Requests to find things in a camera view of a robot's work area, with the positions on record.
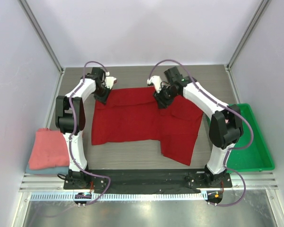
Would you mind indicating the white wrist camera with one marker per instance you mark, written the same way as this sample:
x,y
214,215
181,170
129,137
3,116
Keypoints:
x,y
155,81
109,80

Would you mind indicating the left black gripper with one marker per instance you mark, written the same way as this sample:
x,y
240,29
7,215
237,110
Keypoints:
x,y
103,100

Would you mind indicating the aluminium front rail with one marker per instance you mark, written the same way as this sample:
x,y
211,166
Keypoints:
x,y
250,181

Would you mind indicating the green plastic tray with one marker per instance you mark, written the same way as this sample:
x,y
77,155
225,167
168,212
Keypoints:
x,y
239,144

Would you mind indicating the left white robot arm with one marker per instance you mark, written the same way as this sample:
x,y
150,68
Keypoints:
x,y
70,119

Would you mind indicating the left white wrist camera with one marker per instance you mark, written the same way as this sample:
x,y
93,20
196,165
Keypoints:
x,y
109,80

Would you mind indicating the left aluminium frame post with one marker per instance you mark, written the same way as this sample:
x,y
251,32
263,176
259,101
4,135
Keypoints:
x,y
38,30

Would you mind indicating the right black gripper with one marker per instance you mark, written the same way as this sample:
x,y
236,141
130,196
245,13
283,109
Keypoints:
x,y
162,101

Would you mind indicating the red t shirt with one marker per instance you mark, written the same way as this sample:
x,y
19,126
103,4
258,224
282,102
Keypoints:
x,y
132,114

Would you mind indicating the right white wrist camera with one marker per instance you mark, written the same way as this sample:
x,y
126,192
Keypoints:
x,y
155,81

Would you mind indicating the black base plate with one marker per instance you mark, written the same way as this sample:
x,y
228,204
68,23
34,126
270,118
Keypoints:
x,y
152,179

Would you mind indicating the right aluminium frame post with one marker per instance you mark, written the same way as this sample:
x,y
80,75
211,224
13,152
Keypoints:
x,y
249,30

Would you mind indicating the folded pink t shirt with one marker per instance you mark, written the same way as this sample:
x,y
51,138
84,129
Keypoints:
x,y
49,150

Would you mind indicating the perforated white cable duct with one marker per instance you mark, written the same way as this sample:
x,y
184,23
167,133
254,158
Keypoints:
x,y
83,196

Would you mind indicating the aluminium frame post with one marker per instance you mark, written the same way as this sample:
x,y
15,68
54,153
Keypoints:
x,y
38,30
249,30

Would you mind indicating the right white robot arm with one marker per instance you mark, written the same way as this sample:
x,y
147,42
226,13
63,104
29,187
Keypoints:
x,y
192,91

